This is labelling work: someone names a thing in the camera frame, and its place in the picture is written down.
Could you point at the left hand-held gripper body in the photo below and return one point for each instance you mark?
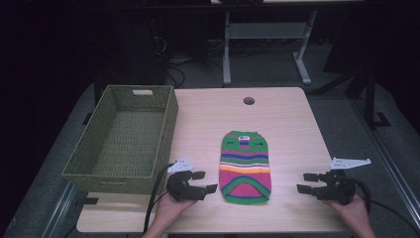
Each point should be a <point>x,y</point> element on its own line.
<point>183,190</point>

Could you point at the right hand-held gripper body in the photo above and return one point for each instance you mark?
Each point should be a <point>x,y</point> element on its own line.
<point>336,190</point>

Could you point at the striped knit pet sweater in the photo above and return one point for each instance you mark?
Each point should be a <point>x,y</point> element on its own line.
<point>245,168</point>

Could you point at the person's left hand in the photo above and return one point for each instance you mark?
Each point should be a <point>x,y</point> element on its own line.
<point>171,211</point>

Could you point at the person's right hand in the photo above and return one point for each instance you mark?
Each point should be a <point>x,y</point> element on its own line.
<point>353,214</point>

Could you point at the green woven basket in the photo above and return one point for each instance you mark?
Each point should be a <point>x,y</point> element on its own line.
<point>125,142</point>

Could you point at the black metal stand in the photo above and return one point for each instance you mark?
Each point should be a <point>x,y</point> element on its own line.
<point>370,99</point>

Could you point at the aluminium rail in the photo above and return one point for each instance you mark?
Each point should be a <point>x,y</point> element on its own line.
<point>61,211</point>
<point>389,158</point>

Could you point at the grey metal desk frame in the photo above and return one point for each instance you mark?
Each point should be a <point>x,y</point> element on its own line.
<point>264,31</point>

